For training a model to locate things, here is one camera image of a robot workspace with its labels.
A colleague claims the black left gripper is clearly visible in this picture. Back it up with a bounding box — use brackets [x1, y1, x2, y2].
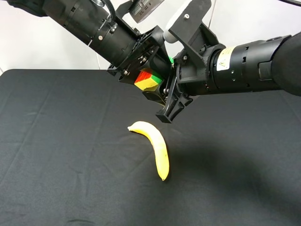
[89, 20, 171, 106]

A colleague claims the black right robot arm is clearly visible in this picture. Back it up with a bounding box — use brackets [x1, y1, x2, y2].
[156, 33, 301, 123]

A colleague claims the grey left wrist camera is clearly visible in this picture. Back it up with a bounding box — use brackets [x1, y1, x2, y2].
[116, 0, 164, 24]

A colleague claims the multicoloured puzzle cube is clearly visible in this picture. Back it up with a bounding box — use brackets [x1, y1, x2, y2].
[134, 56, 174, 91]

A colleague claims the black tablecloth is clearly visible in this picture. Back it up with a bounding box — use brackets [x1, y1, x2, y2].
[0, 69, 301, 226]

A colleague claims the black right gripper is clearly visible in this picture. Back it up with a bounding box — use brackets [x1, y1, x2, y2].
[156, 43, 225, 123]

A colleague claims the yellow banana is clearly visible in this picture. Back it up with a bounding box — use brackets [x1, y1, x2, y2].
[127, 121, 170, 181]

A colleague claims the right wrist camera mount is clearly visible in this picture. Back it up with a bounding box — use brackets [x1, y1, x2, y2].
[163, 0, 219, 58]

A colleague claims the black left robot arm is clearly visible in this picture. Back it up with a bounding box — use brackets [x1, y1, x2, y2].
[8, 0, 171, 105]

